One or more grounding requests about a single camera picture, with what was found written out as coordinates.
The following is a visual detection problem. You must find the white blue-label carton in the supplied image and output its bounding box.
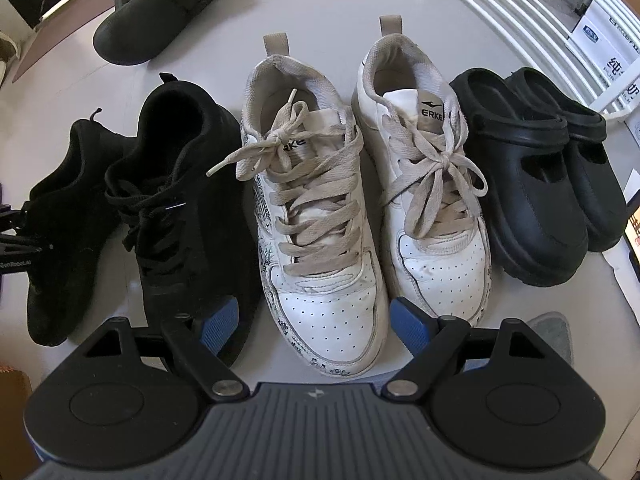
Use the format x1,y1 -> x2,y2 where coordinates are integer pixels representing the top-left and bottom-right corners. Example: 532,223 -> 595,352
566,0 -> 640,63

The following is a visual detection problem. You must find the black strap rubber clog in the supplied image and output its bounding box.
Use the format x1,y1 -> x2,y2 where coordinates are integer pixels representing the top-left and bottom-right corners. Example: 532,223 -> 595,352
449,67 -> 590,289
505,67 -> 629,253

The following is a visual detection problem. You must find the black orange object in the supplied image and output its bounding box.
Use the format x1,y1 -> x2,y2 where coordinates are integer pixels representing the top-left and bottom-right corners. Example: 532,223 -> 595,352
622,195 -> 640,283

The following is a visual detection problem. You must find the black lace-up sneaker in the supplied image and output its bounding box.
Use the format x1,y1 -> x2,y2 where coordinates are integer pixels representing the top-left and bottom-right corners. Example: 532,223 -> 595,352
24,107 -> 128,347
104,73 -> 262,367

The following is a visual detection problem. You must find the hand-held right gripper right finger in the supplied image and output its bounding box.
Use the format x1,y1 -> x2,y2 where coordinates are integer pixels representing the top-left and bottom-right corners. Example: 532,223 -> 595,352
382,297 -> 546,402

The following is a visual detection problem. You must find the flat brown cardboard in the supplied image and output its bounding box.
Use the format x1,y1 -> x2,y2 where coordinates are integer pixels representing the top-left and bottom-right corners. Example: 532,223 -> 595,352
0,369 -> 33,411

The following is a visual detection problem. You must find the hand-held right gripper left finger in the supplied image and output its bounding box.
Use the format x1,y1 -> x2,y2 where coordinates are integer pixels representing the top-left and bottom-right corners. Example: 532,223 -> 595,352
82,296 -> 251,403

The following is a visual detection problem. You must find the grey cloth pad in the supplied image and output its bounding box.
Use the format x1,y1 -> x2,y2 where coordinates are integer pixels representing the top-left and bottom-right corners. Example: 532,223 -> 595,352
462,310 -> 574,373

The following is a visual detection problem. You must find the white paper sheet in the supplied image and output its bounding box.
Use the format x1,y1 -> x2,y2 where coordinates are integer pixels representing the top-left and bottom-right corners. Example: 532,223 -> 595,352
600,245 -> 640,306

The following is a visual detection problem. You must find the white printed sneaker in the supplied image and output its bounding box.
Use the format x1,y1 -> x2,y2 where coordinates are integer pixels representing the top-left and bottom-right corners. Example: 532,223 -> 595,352
207,32 -> 391,378
352,15 -> 493,321

